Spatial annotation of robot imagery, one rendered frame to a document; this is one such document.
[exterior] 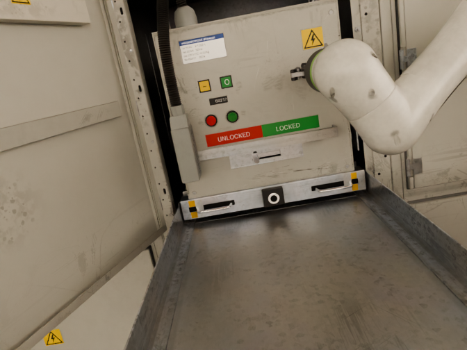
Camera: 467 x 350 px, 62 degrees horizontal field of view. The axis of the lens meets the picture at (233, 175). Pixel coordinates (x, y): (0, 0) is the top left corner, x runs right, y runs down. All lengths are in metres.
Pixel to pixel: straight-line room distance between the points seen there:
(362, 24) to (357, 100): 0.48
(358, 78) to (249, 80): 0.46
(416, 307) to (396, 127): 0.30
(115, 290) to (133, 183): 0.37
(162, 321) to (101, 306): 0.60
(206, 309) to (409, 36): 0.85
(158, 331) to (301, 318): 0.25
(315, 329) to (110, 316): 0.82
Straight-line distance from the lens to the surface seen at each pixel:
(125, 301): 1.32
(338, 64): 0.68
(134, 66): 1.12
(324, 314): 0.72
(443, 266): 0.84
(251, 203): 1.14
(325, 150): 1.14
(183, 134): 1.00
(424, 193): 1.28
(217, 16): 1.88
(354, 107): 0.70
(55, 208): 0.92
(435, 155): 1.24
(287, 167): 1.13
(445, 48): 0.83
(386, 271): 0.83
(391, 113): 0.71
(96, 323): 1.39
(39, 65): 0.94
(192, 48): 1.09
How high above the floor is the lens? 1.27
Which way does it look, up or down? 15 degrees down
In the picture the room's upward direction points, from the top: 11 degrees counter-clockwise
